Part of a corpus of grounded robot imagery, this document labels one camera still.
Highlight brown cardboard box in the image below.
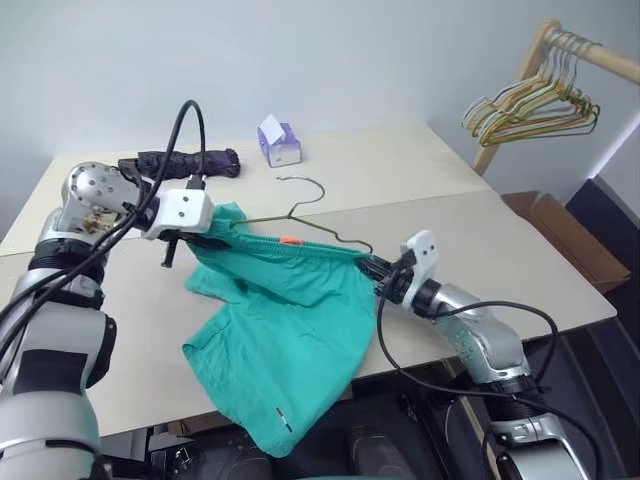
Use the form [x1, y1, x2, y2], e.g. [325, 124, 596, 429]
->
[502, 191, 631, 294]

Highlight olive wire hanger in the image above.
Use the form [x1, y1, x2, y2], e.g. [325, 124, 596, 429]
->
[227, 174, 375, 254]

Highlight dark rounded shape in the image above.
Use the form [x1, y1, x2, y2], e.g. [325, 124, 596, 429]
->
[218, 438, 274, 480]
[346, 425, 397, 480]

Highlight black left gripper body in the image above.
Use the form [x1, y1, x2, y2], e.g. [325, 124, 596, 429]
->
[159, 228, 202, 269]

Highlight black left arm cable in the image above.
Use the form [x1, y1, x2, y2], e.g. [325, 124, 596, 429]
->
[0, 98, 209, 351]

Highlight green shorts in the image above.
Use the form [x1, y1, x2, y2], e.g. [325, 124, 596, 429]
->
[181, 200, 379, 459]

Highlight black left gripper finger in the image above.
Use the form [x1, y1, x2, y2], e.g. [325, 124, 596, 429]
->
[195, 234, 233, 252]

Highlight purple tissue box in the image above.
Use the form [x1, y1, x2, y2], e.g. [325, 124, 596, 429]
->
[256, 114, 304, 169]

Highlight bunch of clothes hangers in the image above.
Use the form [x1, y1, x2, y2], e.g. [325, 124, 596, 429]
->
[462, 32, 576, 132]

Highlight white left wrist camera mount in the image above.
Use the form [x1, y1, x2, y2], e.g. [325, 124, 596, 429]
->
[141, 188, 215, 242]

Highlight bunch of wire hangers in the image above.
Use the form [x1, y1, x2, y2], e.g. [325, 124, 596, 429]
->
[474, 34, 589, 149]

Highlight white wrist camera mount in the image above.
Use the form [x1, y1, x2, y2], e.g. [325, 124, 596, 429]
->
[141, 188, 215, 242]
[399, 230, 442, 307]

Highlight wooden clothes rack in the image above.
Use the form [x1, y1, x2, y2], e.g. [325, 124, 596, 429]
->
[472, 18, 640, 177]

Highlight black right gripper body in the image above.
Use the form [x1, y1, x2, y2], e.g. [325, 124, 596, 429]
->
[375, 253, 420, 302]

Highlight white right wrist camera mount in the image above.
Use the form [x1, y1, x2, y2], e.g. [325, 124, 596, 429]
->
[399, 230, 442, 307]

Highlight black purple folded umbrella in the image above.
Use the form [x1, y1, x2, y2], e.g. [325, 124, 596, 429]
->
[118, 148, 242, 180]

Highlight flat cardboard under table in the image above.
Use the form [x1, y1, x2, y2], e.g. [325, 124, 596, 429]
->
[167, 418, 224, 435]

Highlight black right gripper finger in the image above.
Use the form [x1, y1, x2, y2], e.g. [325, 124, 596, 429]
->
[360, 267, 390, 295]
[357, 254, 399, 272]

